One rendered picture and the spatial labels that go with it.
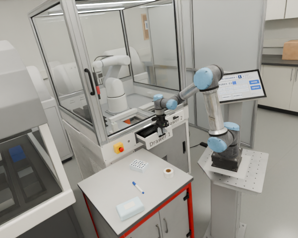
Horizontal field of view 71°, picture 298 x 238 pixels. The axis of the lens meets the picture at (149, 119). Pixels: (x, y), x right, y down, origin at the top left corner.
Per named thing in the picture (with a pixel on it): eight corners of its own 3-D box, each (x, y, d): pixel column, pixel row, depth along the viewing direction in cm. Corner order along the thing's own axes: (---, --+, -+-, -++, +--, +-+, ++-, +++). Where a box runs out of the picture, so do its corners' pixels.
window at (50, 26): (96, 127, 161) (63, 1, 125) (95, 128, 160) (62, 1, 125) (60, 105, 225) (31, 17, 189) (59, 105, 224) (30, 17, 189)
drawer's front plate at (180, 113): (184, 119, 216) (183, 110, 212) (163, 130, 201) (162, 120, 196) (182, 119, 217) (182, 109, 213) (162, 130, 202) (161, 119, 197)
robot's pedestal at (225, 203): (246, 225, 189) (252, 155, 158) (240, 255, 167) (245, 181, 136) (213, 213, 205) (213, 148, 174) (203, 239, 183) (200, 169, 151)
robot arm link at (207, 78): (235, 145, 137) (220, 62, 124) (225, 156, 128) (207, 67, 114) (219, 143, 146) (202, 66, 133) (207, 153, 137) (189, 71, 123)
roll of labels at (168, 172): (175, 174, 149) (175, 170, 148) (168, 180, 146) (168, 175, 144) (169, 170, 155) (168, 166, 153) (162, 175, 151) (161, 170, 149)
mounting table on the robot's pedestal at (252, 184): (267, 165, 163) (268, 153, 158) (259, 207, 130) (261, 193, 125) (209, 153, 187) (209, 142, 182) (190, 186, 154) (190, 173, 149)
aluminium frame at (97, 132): (188, 105, 217) (181, -12, 174) (100, 147, 162) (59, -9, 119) (135, 91, 287) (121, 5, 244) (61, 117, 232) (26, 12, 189)
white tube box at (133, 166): (149, 166, 162) (148, 162, 160) (143, 173, 156) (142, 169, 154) (136, 162, 169) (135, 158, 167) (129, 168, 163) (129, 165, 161)
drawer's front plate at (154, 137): (172, 136, 188) (171, 125, 184) (147, 150, 173) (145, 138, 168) (171, 135, 190) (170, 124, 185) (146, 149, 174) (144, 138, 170)
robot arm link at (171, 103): (180, 97, 155) (168, 95, 162) (170, 101, 148) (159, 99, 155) (180, 106, 158) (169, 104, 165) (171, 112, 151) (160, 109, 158)
